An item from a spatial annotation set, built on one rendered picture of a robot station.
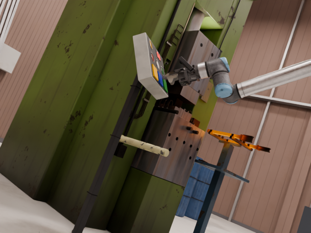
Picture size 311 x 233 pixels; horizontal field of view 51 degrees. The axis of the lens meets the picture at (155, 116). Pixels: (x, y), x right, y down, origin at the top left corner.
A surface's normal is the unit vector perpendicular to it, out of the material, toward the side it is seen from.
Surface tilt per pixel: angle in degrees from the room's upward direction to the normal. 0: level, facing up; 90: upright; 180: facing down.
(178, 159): 90
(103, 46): 90
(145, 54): 90
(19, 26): 90
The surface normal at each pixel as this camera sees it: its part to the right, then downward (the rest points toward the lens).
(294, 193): -0.51, -0.33
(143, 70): -0.30, -0.27
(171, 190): 0.68, 0.14
